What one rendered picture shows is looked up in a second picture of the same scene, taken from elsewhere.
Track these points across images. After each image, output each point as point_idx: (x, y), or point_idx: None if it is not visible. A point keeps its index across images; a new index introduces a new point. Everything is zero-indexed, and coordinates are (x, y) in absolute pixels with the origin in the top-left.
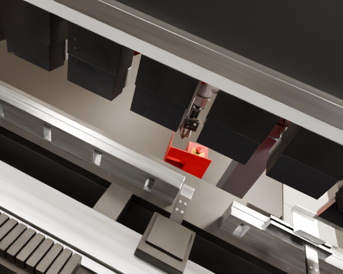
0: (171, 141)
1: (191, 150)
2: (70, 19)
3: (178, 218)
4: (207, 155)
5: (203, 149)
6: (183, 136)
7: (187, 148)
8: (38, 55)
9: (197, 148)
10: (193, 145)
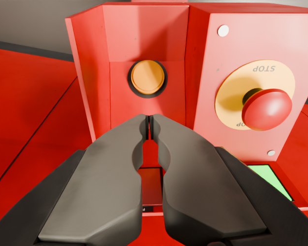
0: (92, 131)
1: (220, 98)
2: None
3: None
4: None
5: (300, 50)
6: (150, 135)
7: (197, 65)
8: None
9: (257, 113)
10: (237, 45)
